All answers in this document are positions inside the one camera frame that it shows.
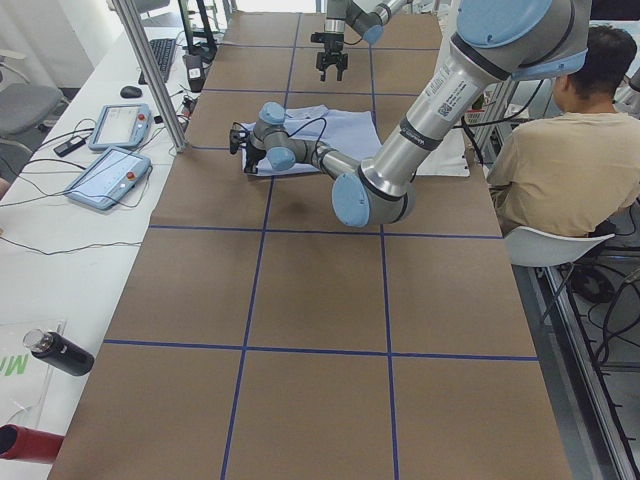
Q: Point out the blue teach pendant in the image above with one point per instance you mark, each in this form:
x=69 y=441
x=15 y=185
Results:
x=108 y=179
x=124 y=126

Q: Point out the near blue teach pendant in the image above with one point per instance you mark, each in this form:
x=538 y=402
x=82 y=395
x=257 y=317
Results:
x=108 y=179

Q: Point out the black water bottle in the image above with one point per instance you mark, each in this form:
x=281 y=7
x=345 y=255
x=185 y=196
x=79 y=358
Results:
x=59 y=352

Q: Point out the clear plastic sheet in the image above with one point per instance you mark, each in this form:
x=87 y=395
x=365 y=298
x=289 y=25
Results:
x=24 y=379

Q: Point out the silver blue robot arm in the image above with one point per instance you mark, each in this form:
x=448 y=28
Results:
x=369 y=25
x=493 y=41

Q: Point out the red cylinder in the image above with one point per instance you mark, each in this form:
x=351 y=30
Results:
x=29 y=445

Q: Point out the far blue teach pendant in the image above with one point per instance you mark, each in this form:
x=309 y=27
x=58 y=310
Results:
x=124 y=126

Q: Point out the black computer mouse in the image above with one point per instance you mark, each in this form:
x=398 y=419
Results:
x=130 y=92

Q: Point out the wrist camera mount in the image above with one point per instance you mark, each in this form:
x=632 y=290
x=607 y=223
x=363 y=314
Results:
x=318 y=37
x=237 y=139

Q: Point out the grey office chair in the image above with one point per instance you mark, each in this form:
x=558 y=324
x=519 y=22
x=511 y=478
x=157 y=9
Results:
x=25 y=105

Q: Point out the black keyboard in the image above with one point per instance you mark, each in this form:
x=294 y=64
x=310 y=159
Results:
x=164 y=51

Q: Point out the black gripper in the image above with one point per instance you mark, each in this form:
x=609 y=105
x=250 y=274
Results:
x=332 y=50
x=253 y=155

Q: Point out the person in beige shirt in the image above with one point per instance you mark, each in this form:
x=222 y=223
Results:
x=567 y=174

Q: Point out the white plastic chair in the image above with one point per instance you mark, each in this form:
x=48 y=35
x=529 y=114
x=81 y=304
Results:
x=529 y=247

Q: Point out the blue white striped shirt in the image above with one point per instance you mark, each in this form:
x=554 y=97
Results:
x=352 y=133

